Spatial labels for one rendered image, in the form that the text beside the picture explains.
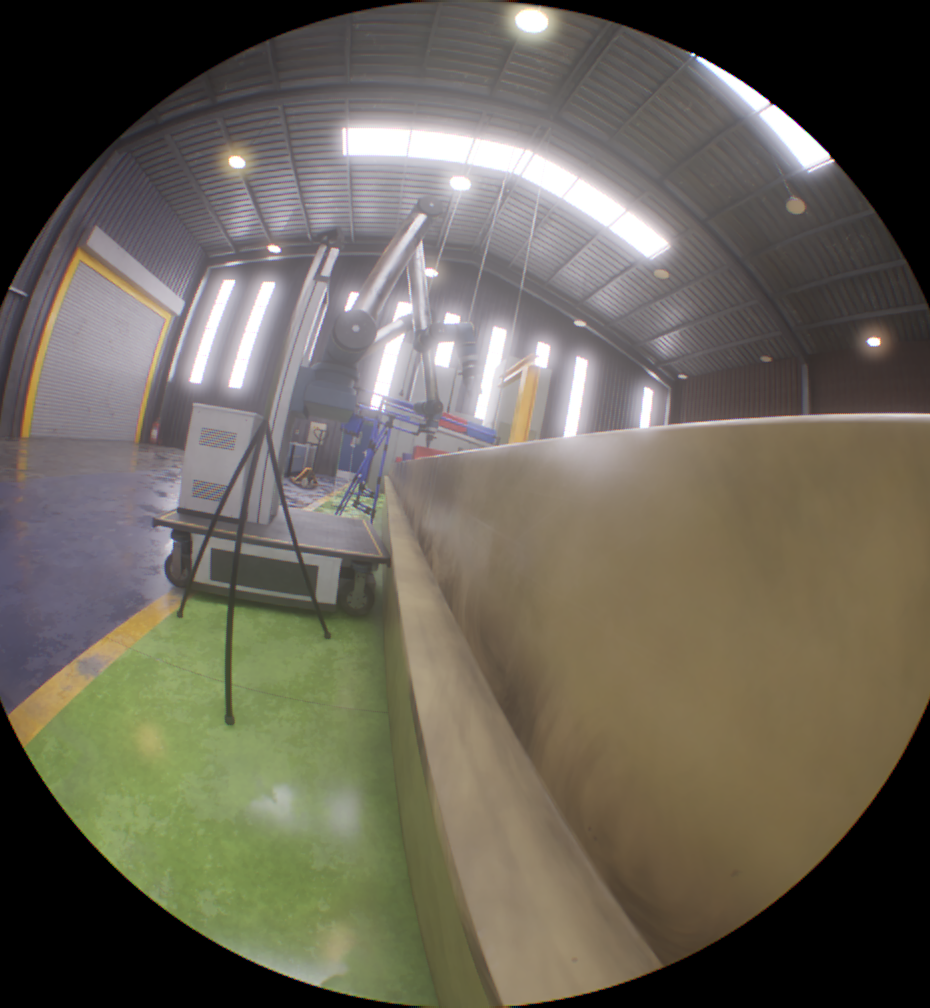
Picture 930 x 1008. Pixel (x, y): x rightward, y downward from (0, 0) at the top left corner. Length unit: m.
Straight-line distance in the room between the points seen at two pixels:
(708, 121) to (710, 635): 9.84
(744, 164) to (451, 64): 6.70
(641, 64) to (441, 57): 4.06
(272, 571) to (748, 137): 10.50
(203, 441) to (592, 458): 1.78
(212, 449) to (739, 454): 1.85
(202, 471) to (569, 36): 9.47
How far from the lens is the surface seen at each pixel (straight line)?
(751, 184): 10.51
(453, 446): 9.55
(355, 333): 1.53
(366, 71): 9.91
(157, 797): 0.97
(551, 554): 0.25
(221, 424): 1.84
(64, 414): 11.67
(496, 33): 9.32
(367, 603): 1.79
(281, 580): 1.66
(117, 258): 11.96
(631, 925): 0.22
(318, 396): 1.71
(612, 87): 9.79
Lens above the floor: 0.77
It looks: 4 degrees down
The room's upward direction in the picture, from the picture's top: 12 degrees clockwise
